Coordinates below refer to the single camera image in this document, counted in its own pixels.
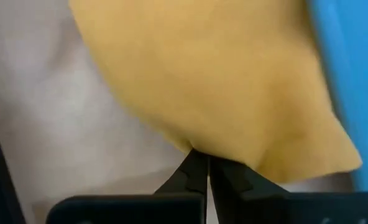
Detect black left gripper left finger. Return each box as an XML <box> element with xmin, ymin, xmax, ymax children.
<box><xmin>154</xmin><ymin>148</ymin><xmax>209</xmax><ymax>197</ymax></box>

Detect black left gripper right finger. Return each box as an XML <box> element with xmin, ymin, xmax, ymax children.
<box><xmin>208</xmin><ymin>155</ymin><xmax>290</xmax><ymax>200</ymax></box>

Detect blue plastic tray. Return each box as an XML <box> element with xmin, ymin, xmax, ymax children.
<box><xmin>306</xmin><ymin>0</ymin><xmax>368</xmax><ymax>192</ymax></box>

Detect orange cloth napkin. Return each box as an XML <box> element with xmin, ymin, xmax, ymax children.
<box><xmin>68</xmin><ymin>0</ymin><xmax>364</xmax><ymax>184</ymax></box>

